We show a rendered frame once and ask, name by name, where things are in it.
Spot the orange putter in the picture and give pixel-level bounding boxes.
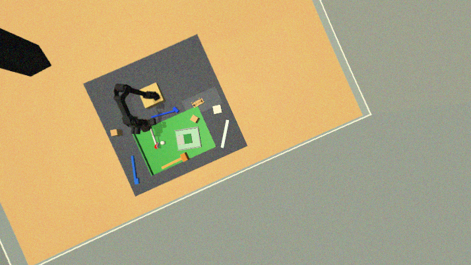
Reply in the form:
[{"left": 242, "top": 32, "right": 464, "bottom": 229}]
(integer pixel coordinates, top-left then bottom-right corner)
[{"left": 161, "top": 152, "right": 190, "bottom": 169}]

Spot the green putting mat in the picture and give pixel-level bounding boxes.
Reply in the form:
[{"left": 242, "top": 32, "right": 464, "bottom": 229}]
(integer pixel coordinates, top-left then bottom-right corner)
[{"left": 136, "top": 106, "right": 216, "bottom": 175}]

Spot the red putter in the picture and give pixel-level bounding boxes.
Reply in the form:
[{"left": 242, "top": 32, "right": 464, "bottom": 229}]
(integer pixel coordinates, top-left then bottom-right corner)
[{"left": 149, "top": 126, "right": 160, "bottom": 149}]

